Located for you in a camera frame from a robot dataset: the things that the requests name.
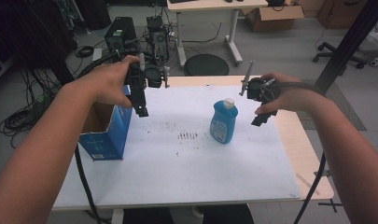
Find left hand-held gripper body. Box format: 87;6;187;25
124;53;172;105

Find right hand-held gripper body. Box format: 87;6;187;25
239;60;280;107

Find blue detergent bottle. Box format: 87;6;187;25
209;97;240;145

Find blue cardboard box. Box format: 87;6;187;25
77;85;133;161

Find person's right hand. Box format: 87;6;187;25
254;72;328;116

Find person's left hand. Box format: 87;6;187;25
63;55;141;109

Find open computer case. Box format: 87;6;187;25
145;15;171;65

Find black round stool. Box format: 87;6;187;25
183;53;231;77

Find black computer tower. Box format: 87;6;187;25
104;16;138;57

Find white table mat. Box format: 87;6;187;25
54;85;301;208

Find open brown cardboard box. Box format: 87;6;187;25
241;4;305;33

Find grey floor mat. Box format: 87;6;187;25
297;78;368;132

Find white desk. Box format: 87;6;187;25
166;0;269;68

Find person's dark trousers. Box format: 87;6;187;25
122;203;256;224

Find black metal stand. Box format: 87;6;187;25
314;0;378;96

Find large brown cardboard box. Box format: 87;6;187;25
316;0;370;31

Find black curtain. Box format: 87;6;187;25
0;0;80;71

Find coiled black cable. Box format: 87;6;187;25
74;45;95;59

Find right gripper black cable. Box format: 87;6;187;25
272;81;328;224

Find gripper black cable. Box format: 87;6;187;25
272;81;328;224
74;50;129;224

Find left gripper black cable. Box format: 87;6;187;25
74;50;129;224

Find black floor cable bundle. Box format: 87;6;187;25
0;66;64;150

